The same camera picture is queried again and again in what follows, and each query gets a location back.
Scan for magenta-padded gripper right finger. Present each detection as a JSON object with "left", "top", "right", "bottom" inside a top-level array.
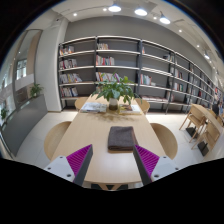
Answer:
[{"left": 132, "top": 144, "right": 181, "bottom": 186}]

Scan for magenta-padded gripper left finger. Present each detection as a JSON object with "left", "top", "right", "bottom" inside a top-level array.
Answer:
[{"left": 43, "top": 143, "right": 94, "bottom": 187}]

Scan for zigzag striped grey towel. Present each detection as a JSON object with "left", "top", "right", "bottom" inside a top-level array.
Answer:
[{"left": 107, "top": 125, "right": 138, "bottom": 153}]

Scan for round-backed light wooden chair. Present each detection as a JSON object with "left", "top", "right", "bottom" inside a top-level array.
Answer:
[
  {"left": 149, "top": 122, "right": 179, "bottom": 161},
  {"left": 134, "top": 97, "right": 151, "bottom": 115},
  {"left": 43, "top": 120, "right": 73, "bottom": 161},
  {"left": 74, "top": 96, "right": 90, "bottom": 112}
]

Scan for slatted wooden chair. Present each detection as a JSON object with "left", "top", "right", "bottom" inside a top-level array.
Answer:
[
  {"left": 178, "top": 105, "right": 207, "bottom": 141},
  {"left": 196, "top": 122, "right": 222, "bottom": 158}
]

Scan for grey partition counter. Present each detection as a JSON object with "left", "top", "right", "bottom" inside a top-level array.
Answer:
[{"left": 1, "top": 94, "right": 49, "bottom": 158}]

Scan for yellow-green book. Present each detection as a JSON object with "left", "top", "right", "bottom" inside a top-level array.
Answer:
[{"left": 119, "top": 103, "right": 143, "bottom": 116}]

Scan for white magazine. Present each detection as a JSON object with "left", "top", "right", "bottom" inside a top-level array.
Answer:
[{"left": 79, "top": 101, "right": 108, "bottom": 114}]

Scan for light wooden side table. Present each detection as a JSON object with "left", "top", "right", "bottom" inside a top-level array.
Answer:
[{"left": 191, "top": 103, "right": 224, "bottom": 134}]

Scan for small green potted plant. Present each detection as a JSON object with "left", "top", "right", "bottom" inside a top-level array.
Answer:
[
  {"left": 0, "top": 106, "right": 9, "bottom": 121},
  {"left": 29, "top": 82, "right": 44, "bottom": 98}
]

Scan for grey bookshelf unit with books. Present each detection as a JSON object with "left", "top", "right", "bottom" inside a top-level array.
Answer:
[{"left": 58, "top": 34, "right": 219, "bottom": 113}]

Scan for ceiling lights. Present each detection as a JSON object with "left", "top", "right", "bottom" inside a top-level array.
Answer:
[{"left": 71, "top": 3, "right": 214, "bottom": 61}]

